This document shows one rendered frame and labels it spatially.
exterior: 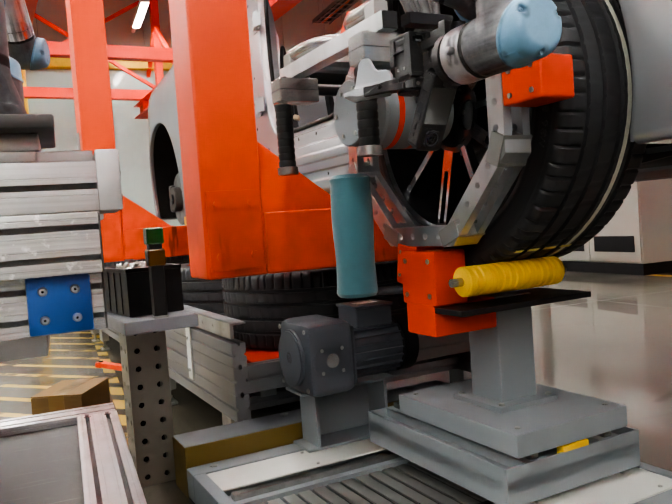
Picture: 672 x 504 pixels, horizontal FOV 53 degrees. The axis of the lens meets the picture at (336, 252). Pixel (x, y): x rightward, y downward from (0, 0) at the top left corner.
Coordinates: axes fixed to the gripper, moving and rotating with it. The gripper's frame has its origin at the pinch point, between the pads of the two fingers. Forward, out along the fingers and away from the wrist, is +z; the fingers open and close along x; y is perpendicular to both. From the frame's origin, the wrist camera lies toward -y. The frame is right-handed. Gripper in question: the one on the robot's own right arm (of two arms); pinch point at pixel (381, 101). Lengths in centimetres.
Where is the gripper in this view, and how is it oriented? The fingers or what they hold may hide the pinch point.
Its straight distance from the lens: 111.8
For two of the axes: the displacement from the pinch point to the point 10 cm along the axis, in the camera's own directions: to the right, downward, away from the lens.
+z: -4.7, -0.1, 8.8
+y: -0.7, -10.0, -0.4
